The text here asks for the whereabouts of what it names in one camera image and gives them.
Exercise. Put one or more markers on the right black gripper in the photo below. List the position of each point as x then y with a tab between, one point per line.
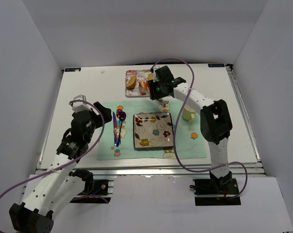
156	91

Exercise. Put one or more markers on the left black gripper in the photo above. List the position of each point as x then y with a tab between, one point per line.
97	114

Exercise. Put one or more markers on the metal tongs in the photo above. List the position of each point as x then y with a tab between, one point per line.
163	102

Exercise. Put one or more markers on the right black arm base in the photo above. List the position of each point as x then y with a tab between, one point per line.
207	194

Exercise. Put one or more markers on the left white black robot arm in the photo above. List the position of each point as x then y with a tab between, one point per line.
62	182

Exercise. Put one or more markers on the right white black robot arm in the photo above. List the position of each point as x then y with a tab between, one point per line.
215	121

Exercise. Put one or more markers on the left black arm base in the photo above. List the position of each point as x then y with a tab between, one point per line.
99	192

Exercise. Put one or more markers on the yellow bread slice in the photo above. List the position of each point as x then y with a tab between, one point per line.
151	76

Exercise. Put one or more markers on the brown bread roll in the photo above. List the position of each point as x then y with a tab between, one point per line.
131	82

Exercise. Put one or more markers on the iridescent purple spoon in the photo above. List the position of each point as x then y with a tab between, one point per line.
122	117

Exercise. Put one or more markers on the iridescent purple knife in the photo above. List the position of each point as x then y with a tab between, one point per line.
115	128

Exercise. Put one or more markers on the orange round bun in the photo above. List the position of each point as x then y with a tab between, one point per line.
143	84

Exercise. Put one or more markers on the floral serving tray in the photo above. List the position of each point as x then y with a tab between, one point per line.
142	75

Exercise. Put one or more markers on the mint green placemat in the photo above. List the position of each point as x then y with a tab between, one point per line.
188	142

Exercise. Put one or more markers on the yellow green mug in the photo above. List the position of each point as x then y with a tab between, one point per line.
188	114

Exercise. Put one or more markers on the square floral plate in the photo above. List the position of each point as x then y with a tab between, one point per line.
152	130

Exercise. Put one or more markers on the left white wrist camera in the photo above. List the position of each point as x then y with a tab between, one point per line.
80	104

